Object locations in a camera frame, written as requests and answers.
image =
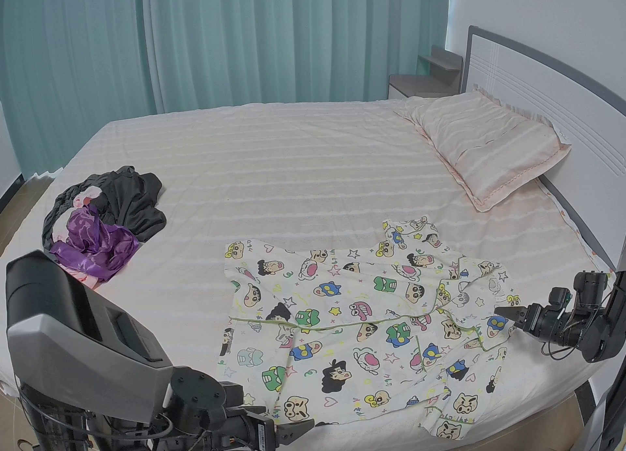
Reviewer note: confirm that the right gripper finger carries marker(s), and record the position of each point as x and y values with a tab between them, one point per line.
513	315

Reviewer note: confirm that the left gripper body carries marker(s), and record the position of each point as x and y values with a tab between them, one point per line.
249	432

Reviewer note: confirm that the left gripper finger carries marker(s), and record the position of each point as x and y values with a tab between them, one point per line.
288	433

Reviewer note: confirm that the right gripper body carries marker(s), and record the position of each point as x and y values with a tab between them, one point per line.
538	322

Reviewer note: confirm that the white printed pyjama top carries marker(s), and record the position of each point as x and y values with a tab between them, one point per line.
352	322

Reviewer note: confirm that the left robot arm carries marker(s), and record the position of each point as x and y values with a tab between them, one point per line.
58	322

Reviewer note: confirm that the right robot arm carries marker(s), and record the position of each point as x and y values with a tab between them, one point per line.
594	326

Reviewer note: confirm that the pile of clothes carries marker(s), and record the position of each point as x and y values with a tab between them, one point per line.
132	204

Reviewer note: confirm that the bed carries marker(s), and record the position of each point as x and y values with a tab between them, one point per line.
293	165

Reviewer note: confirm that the pink striped pillow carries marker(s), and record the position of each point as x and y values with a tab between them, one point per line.
489	145

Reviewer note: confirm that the grey bedside table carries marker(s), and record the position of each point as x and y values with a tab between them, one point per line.
420	82

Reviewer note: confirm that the blue-green curtain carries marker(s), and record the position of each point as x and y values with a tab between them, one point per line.
293	23
73	48

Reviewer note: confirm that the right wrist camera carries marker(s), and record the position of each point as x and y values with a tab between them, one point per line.
558	296

